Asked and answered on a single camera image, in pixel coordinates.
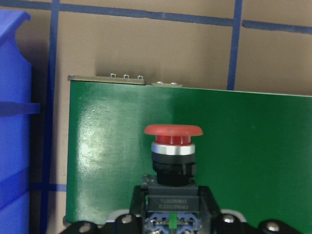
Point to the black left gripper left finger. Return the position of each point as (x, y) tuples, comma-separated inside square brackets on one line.
[(138, 206)]

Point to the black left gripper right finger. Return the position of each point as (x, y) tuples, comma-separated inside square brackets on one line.
[(208, 208)]

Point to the red mushroom push button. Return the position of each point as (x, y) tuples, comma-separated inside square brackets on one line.
[(172, 194)]

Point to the green conveyor belt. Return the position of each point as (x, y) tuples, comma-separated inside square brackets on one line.
[(255, 153)]

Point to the blue bin left side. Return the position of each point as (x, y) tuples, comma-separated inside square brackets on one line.
[(15, 110)]

